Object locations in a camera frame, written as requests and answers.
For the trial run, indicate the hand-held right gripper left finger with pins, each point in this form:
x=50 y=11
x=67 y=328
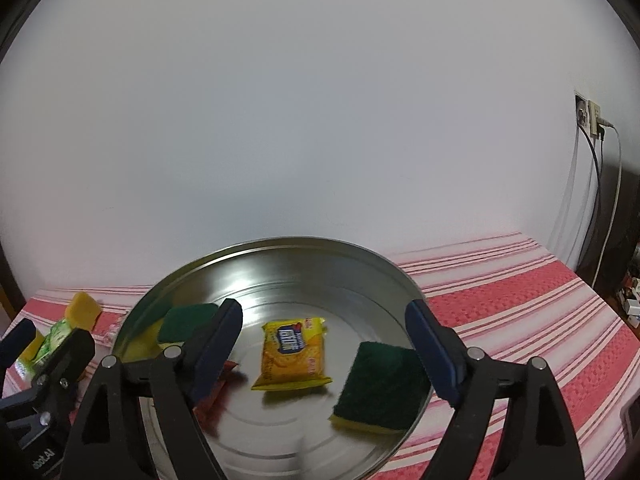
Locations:
x=220 y=345

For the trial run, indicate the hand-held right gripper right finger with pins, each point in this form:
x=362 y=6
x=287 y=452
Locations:
x=435 y=350

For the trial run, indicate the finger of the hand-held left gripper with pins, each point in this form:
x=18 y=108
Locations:
x=17 y=341
x=67 y=360

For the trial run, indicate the green tea packet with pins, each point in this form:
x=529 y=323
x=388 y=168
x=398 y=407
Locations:
x=54 y=339

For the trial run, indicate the round metal tray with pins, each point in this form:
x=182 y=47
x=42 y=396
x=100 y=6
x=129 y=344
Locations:
x=300 y=435

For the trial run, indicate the thick green and yellow sponge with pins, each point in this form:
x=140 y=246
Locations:
x=185 y=322

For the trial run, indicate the clear plastic wrapper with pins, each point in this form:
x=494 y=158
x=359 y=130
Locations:
x=111 y=331

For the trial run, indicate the red snack packet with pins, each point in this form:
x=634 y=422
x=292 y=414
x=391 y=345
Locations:
x=215 y=401

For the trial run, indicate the flat dark green scouring sponge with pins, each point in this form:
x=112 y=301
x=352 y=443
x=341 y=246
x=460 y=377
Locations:
x=380 y=385

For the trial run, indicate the yellow cracker packet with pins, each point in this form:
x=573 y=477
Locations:
x=290 y=355

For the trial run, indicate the red white striped cloth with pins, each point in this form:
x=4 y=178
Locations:
x=525 y=300

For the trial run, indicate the small clutter pile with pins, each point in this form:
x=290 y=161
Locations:
x=631 y=302

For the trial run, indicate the wall socket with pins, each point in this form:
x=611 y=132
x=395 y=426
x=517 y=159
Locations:
x=587 y=112

